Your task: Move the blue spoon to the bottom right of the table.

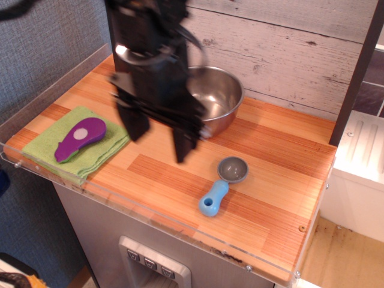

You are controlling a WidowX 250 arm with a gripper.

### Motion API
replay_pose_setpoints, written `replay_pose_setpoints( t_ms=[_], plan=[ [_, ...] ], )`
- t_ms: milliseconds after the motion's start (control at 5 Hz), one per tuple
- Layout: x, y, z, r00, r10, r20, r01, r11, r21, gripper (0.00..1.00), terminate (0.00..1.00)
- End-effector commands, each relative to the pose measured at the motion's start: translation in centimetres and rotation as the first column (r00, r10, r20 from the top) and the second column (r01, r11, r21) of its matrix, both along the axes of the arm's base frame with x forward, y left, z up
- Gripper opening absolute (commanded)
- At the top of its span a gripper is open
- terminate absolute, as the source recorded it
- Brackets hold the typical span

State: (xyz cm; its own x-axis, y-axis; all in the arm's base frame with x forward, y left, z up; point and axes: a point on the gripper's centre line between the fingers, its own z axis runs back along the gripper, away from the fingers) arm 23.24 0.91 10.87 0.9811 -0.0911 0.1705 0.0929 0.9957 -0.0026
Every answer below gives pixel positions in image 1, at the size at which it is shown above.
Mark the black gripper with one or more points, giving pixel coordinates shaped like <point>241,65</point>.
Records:
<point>158,90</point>

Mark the blue handled grey spoon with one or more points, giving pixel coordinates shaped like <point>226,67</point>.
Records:
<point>231,170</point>

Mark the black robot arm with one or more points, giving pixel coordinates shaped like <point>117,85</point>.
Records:
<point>150,50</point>

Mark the stainless steel bowl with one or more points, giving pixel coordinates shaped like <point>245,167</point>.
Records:
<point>220,92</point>

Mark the purple toy eggplant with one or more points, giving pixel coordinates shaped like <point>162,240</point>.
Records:
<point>85,132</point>

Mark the clear acrylic table guard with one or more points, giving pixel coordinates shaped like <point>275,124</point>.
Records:
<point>264,221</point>

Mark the green folded cloth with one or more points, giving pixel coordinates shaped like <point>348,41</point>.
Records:
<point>88,159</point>

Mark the silver dispenser panel with buttons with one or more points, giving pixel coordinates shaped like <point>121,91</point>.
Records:
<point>146,267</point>

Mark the orange object bottom left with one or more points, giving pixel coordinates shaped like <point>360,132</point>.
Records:
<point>19,280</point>

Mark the white ridged cabinet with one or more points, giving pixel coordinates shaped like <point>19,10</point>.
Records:
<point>354,199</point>

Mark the dark right shelf post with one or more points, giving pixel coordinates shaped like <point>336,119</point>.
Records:
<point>362,64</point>

